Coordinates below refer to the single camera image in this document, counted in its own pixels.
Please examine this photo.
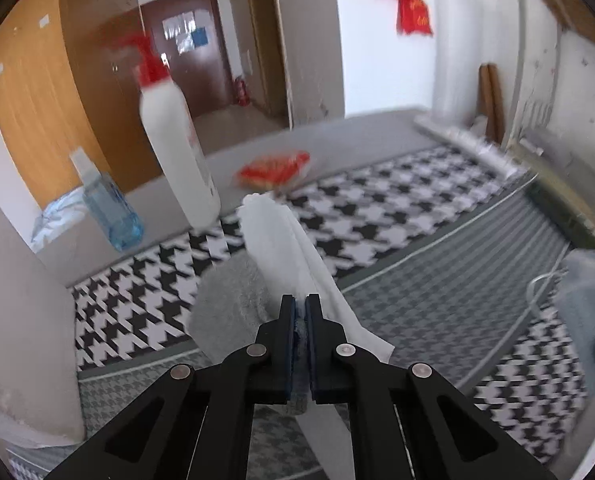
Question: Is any red printed bag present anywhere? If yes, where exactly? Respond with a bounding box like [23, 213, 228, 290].
[395, 0, 434, 37]

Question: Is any white remote control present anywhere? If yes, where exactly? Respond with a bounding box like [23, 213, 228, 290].
[413, 114, 528, 178]

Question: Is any blue face mask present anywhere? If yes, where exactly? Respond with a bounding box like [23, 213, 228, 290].
[525, 250, 595, 396]

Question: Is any blue spray bottle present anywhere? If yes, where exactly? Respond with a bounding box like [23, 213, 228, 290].
[69, 146, 145, 253]

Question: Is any brown side door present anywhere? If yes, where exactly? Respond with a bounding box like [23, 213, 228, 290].
[242, 0, 296, 131]

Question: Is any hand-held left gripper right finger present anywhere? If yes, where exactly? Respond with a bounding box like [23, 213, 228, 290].
[305, 294, 561, 480]

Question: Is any white foam box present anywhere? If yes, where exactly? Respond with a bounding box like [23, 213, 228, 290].
[0, 195, 86, 448]

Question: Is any black smartphone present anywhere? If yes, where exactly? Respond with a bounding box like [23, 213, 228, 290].
[525, 175, 595, 248]

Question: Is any metal bunk bed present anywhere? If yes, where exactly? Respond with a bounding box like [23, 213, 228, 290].
[507, 0, 595, 161]

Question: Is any dark brown entrance door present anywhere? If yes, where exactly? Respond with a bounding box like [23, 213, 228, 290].
[140, 0, 236, 116]

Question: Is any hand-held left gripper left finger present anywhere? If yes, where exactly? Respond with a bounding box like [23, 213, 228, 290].
[42, 294, 298, 480]

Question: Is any brown wooden stick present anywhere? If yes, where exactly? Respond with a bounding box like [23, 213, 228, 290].
[490, 63, 507, 146]
[479, 64, 495, 136]

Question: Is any white paper notice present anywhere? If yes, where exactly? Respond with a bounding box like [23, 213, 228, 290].
[162, 11, 198, 53]

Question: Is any red snack packet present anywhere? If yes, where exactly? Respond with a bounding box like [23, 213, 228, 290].
[235, 150, 312, 191]

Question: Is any white towel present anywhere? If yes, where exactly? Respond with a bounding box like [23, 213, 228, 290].
[238, 192, 395, 480]

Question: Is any pale plastic bag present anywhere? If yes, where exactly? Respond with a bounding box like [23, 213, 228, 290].
[30, 187, 91, 253]

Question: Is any white red-pump lotion bottle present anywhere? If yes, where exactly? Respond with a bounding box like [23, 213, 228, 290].
[100, 32, 222, 231]

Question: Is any wooden wardrobe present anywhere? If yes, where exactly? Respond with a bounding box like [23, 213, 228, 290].
[0, 0, 163, 211]

